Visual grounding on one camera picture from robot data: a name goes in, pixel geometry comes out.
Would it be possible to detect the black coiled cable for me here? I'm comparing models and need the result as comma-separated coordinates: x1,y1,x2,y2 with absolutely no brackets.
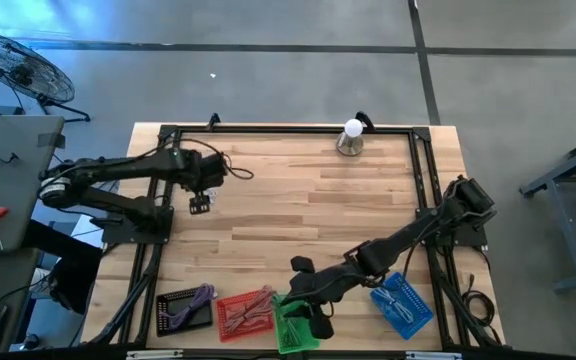
460,272,497,331

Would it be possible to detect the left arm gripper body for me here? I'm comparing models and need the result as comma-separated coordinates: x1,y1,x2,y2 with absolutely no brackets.
187,153,229,216

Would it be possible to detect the green plastic basket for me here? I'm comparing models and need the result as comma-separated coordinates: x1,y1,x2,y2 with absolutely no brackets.
271,293,322,355

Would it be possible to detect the blue plastic basket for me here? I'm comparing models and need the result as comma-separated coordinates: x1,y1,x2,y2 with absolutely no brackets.
369,271,435,341

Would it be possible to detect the silver metal bracket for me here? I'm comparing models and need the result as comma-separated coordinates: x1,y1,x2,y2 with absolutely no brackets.
126,349,184,360
405,351,464,360

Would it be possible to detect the light gray side table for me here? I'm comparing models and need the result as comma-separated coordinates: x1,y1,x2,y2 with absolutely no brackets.
0,114,67,254

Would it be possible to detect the gray tape piece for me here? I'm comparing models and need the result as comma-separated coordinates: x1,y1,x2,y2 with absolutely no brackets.
36,132,67,150

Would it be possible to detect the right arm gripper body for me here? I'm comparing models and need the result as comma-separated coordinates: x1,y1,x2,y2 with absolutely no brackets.
283,255,338,341

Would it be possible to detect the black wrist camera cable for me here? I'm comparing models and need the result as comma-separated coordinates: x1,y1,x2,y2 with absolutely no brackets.
132,137,255,181

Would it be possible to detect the white bulb lamp metal base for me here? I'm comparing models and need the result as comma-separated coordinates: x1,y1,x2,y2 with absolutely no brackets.
336,118,366,157

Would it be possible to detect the black floor fan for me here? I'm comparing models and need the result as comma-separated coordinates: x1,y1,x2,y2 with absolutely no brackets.
0,31,92,124

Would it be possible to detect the black aluminium table frame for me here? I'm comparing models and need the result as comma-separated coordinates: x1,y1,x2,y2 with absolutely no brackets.
85,123,508,351

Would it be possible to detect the black plastic basket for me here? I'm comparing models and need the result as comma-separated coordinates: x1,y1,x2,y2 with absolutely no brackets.
155,285,215,338

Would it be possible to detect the red plastic basket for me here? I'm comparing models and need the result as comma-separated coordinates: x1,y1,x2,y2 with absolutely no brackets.
216,288,276,344

